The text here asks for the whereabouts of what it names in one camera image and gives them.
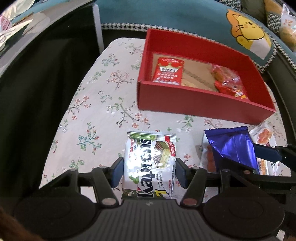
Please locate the red Trolli candy bag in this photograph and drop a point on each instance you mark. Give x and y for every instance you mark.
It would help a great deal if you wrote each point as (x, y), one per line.
(236, 91)

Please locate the white noodle snack packet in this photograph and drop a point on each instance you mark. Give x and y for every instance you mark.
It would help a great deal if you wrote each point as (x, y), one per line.
(263, 135)

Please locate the red crown spicy strip packet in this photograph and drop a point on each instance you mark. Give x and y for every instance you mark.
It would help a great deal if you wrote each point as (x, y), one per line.
(168, 71)

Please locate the green sofa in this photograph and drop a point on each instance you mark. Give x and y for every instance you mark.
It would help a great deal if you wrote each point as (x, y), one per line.
(280, 76)

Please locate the teal lion sofa cover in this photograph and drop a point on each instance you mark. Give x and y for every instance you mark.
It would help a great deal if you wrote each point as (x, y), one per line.
(210, 20)

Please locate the dark glass side table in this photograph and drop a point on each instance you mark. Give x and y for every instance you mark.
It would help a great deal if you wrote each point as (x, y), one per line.
(36, 90)

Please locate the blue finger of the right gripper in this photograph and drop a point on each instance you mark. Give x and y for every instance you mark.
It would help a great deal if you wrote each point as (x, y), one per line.
(267, 153)

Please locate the vacuum packed sausages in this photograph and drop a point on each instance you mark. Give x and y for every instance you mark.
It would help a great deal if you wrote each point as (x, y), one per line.
(207, 159)

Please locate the blue foil snack packet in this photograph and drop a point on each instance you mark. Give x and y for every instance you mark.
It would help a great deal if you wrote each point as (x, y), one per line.
(234, 144)

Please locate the floral tablecloth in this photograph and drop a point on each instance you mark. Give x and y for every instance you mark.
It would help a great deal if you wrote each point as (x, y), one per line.
(93, 130)

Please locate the pink pastry packet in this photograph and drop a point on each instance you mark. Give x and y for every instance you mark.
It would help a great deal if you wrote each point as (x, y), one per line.
(227, 77)

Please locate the papers and bags on side table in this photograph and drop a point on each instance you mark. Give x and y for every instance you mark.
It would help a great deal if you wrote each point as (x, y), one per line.
(8, 25)

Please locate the plastic bag with fruit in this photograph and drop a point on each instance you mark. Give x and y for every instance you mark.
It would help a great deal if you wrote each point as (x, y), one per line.
(288, 28)

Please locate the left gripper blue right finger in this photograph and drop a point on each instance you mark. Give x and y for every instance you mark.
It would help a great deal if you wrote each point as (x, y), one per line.
(183, 173)

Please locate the gold foil snack packet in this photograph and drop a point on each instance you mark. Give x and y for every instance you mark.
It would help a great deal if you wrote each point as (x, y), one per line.
(201, 80)

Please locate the green white Kapron wafer packet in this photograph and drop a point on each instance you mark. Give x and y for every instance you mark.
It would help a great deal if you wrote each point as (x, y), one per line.
(149, 166)

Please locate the red cardboard box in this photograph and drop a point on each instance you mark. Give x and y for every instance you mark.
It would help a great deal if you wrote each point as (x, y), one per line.
(198, 55)

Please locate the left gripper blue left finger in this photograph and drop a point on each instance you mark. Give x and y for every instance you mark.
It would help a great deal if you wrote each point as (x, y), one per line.
(116, 171)

